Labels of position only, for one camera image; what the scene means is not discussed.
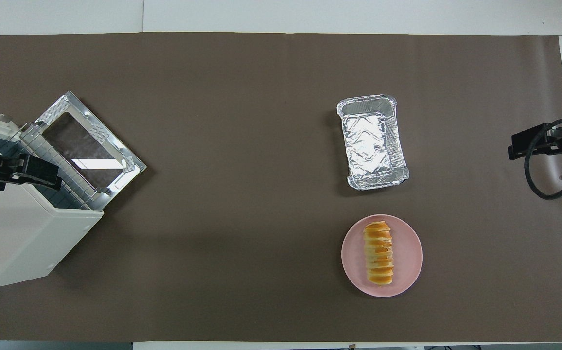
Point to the white toaster oven body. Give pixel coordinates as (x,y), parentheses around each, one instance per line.
(13,233)

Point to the pink round plate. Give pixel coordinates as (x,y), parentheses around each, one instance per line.
(407,257)

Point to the brown table mat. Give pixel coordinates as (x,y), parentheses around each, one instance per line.
(261,194)

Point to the aluminium foil tray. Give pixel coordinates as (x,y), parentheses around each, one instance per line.
(368,146)

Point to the glass oven door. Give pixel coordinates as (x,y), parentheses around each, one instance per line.
(84,146)

